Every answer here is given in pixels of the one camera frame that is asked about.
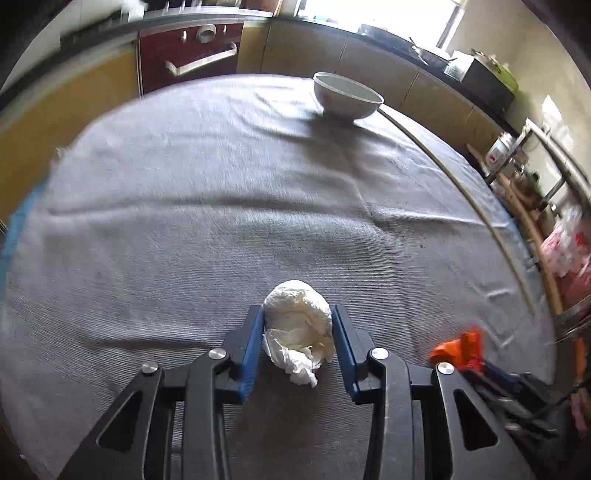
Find white ceramic bowl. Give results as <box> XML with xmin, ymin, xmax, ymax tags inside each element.
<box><xmin>313</xmin><ymin>71</ymin><xmax>385</xmax><ymax>121</ymax></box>

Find clear pink plastic bag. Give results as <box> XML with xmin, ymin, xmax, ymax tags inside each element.
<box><xmin>540</xmin><ymin>217</ymin><xmax>591</xmax><ymax>278</ymax></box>

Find blue under cloth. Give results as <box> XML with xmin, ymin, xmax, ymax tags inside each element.
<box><xmin>0</xmin><ymin>185</ymin><xmax>47</xmax><ymax>296</ymax></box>

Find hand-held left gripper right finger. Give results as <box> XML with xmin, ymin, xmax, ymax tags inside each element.
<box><xmin>331</xmin><ymin>305</ymin><xmax>522</xmax><ymax>480</ymax></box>

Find yellow kitchen cabinets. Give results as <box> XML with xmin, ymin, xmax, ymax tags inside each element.
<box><xmin>0</xmin><ymin>18</ymin><xmax>509</xmax><ymax>185</ymax></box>

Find white tissue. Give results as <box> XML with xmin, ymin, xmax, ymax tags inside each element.
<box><xmin>261</xmin><ymin>279</ymin><xmax>337</xmax><ymax>387</ymax></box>

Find white jar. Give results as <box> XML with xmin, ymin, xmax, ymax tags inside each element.
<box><xmin>487</xmin><ymin>131</ymin><xmax>515</xmax><ymax>167</ymax></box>

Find black box appliance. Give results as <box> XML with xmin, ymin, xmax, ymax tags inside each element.
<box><xmin>462</xmin><ymin>55</ymin><xmax>515</xmax><ymax>109</ymax></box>

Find dark red oven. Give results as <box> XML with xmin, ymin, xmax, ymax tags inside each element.
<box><xmin>137</xmin><ymin>22</ymin><xmax>245</xmax><ymax>95</ymax></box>

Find grey tablecloth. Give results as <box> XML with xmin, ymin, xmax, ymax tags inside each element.
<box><xmin>0</xmin><ymin>74</ymin><xmax>557</xmax><ymax>480</ymax></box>

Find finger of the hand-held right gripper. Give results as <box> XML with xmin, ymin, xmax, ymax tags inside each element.
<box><xmin>462</xmin><ymin>367</ymin><xmax>511</xmax><ymax>407</ymax></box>
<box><xmin>482</xmin><ymin>360</ymin><xmax>529</xmax><ymax>387</ymax></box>

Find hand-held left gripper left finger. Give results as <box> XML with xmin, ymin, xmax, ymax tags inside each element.
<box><xmin>58</xmin><ymin>305</ymin><xmax>266</xmax><ymax>480</ymax></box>

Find orange wrapper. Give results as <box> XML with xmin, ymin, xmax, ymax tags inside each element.
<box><xmin>429</xmin><ymin>327</ymin><xmax>485</xmax><ymax>374</ymax></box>

